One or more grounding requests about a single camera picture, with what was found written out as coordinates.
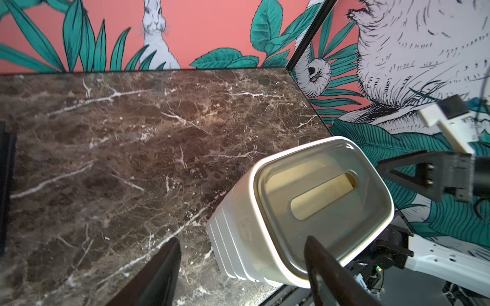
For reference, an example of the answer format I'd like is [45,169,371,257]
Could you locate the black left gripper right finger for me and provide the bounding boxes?
[304,236,380,306]

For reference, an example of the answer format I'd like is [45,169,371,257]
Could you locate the white box grey lid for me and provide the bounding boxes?
[212,207,281,286]
[211,214,248,280]

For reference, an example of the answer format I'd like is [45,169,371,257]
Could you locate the black right corner post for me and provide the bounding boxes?
[286,0,337,72]

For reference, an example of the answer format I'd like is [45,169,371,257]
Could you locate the cream box dark lid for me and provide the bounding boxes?
[228,136,394,288]

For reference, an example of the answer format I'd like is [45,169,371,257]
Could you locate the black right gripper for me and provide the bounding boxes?
[376,150,489,202]

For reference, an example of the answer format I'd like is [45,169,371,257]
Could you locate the white box bamboo lid front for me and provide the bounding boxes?
[206,221,227,275]

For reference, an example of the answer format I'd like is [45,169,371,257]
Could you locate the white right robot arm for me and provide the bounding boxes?
[354,150,489,297]

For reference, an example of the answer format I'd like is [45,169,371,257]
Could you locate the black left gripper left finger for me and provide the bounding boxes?
[108,238,181,306]

